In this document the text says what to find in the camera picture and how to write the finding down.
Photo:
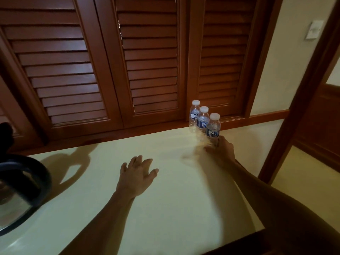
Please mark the person's right hand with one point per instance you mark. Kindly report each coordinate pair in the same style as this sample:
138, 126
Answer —
225, 152

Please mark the person's left hand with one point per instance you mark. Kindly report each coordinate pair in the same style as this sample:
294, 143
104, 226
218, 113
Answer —
135, 177

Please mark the clear water bottle blue label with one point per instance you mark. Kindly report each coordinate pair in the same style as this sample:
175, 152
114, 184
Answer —
194, 114
202, 122
213, 128

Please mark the person's left forearm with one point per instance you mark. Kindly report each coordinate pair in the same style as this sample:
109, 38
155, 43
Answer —
101, 225

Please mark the person's right forearm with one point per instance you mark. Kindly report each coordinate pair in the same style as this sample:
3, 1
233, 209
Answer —
287, 204

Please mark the wooden cabinet cream top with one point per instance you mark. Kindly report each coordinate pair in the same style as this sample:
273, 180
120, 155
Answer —
255, 244

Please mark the brown wooden door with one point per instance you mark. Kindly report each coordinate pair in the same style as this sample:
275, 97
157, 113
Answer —
321, 124

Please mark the brown louvered wooden shutter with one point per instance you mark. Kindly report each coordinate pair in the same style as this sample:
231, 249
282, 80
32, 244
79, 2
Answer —
223, 50
58, 63
10, 116
151, 63

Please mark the white wall switch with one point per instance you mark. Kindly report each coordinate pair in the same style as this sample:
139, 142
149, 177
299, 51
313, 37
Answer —
314, 29

